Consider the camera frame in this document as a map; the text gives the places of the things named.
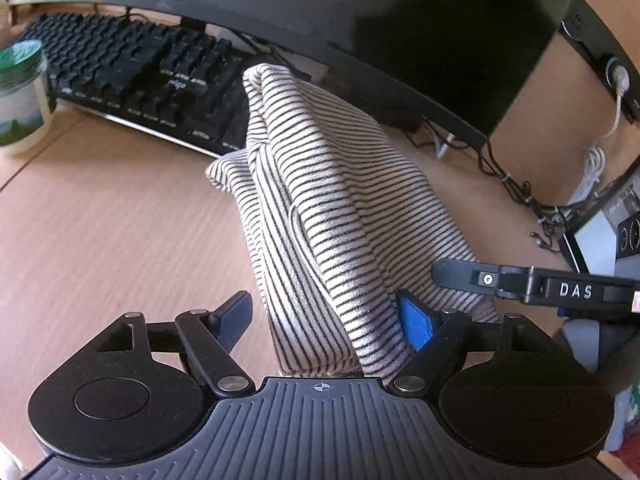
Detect striped white black garment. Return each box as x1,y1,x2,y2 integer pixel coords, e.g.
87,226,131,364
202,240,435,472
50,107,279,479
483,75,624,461
207,63,500,380

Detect right computer monitor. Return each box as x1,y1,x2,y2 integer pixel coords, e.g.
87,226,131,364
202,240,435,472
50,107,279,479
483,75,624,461
561,160,639,280

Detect left computer monitor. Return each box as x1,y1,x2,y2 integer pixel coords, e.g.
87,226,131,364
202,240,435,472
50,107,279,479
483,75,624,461
11,0,573,148

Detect computer monitor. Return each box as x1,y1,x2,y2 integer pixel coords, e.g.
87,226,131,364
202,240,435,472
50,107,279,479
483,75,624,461
561,160,639,280
11,0,573,148

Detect white cable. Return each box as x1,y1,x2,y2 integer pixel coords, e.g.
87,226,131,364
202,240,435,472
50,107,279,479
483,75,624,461
567,66,633,207

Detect black mechanical keyboard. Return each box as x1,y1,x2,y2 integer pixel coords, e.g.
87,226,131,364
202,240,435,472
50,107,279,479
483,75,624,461
17,12,250,156

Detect green lidded white jar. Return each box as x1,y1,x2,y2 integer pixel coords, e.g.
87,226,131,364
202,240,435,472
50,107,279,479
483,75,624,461
0,40,56,156

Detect black soundbar speaker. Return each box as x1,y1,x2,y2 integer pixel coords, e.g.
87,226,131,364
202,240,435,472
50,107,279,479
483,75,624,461
559,0,639,124

